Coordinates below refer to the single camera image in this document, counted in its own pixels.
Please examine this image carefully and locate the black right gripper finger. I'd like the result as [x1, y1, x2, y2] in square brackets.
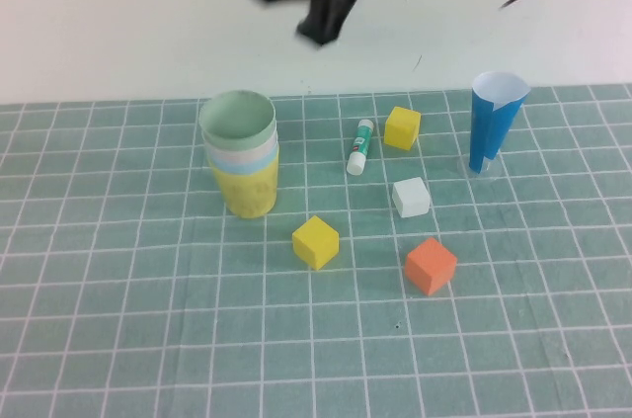
[295, 7, 333, 46]
[325, 10, 347, 46]

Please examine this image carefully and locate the green plastic cup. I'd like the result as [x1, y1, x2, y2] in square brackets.
[198, 89, 277, 153]

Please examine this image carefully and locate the pink plastic cup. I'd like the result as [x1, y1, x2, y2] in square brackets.
[202, 133, 278, 167]

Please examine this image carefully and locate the light blue plastic cup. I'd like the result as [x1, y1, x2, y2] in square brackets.
[206, 148, 280, 176]

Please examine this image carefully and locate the white foam cube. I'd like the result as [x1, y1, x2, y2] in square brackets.
[392, 177, 432, 219]

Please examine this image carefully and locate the white green glue stick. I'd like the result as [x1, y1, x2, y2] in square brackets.
[346, 119, 375, 177]

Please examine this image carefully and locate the yellow foam cube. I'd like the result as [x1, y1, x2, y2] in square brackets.
[291, 214, 341, 271]
[382, 106, 423, 150]

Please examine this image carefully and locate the yellow plastic cup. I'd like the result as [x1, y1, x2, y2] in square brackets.
[209, 150, 280, 220]

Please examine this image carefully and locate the blue paper cone cup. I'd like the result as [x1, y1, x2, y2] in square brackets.
[461, 71, 531, 180]

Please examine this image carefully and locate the orange foam cube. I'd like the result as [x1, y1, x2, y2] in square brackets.
[403, 236, 458, 297]

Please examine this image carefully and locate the green grid tablecloth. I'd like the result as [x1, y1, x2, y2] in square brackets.
[0, 83, 632, 418]

